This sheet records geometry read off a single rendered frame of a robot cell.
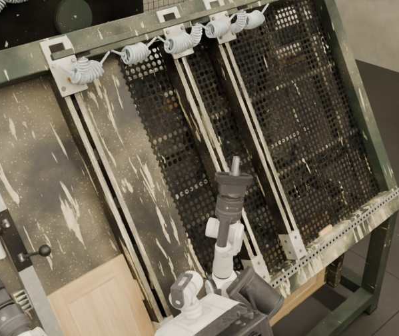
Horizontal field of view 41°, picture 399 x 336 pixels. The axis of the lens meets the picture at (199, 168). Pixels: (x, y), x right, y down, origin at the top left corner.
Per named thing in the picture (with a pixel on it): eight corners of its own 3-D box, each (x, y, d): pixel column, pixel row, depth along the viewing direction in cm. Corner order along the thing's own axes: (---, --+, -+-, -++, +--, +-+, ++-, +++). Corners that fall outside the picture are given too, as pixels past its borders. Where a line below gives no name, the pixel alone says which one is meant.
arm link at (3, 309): (-26, 291, 145) (-5, 327, 141) (7, 274, 150) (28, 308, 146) (-24, 308, 154) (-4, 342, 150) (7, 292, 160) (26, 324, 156)
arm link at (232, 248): (244, 220, 177) (242, 247, 185) (218, 215, 179) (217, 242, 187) (240, 234, 172) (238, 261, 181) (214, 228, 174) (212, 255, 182)
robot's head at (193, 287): (208, 295, 157) (199, 269, 155) (196, 315, 148) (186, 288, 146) (188, 297, 160) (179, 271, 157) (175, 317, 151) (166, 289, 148)
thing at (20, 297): (19, 313, 171) (22, 314, 169) (10, 294, 170) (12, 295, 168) (30, 307, 174) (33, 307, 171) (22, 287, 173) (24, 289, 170)
